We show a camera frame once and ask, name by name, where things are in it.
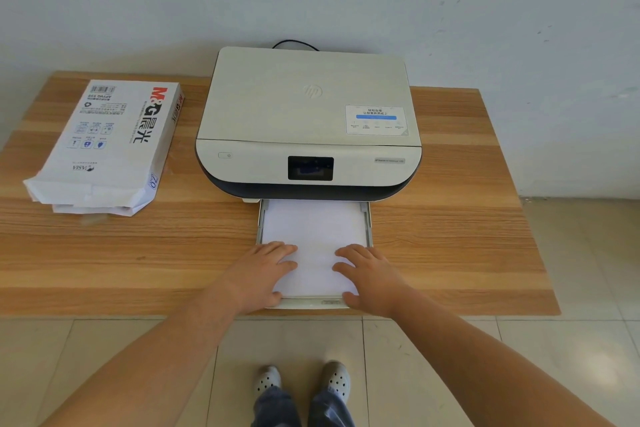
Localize person's left hand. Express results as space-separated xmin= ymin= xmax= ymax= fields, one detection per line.
xmin=215 ymin=241 xmax=300 ymax=315

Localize person's right hand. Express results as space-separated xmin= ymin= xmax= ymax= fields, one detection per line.
xmin=332 ymin=244 xmax=416 ymax=320

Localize white printer tray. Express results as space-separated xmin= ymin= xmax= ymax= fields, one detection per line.
xmin=255 ymin=199 xmax=375 ymax=310

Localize white paper sheets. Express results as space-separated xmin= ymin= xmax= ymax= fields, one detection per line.
xmin=261 ymin=199 xmax=371 ymax=298

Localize white printed paper package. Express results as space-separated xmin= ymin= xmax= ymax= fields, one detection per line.
xmin=22 ymin=79 xmax=185 ymax=218

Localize person's left forearm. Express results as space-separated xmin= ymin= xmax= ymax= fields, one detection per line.
xmin=37 ymin=286 xmax=249 ymax=427

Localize person's right forearm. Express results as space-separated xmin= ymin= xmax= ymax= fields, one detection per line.
xmin=392 ymin=286 xmax=619 ymax=427

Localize person's right white clog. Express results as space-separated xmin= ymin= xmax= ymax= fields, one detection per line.
xmin=319 ymin=360 xmax=352 ymax=400

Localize person's white clog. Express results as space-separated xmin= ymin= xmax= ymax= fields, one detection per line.
xmin=253 ymin=365 xmax=283 ymax=395
xmin=319 ymin=360 xmax=352 ymax=400

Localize person's left white clog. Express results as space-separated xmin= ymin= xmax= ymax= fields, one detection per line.
xmin=253 ymin=365 xmax=283 ymax=395

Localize white printer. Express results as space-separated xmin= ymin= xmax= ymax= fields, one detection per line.
xmin=195 ymin=46 xmax=423 ymax=205

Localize blue jeans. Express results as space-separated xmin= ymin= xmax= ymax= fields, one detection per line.
xmin=251 ymin=385 xmax=357 ymax=427

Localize white sticker blue stripe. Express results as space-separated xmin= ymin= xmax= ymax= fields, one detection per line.
xmin=345 ymin=105 xmax=409 ymax=137

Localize black cable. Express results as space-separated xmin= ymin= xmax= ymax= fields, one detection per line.
xmin=271 ymin=39 xmax=320 ymax=51

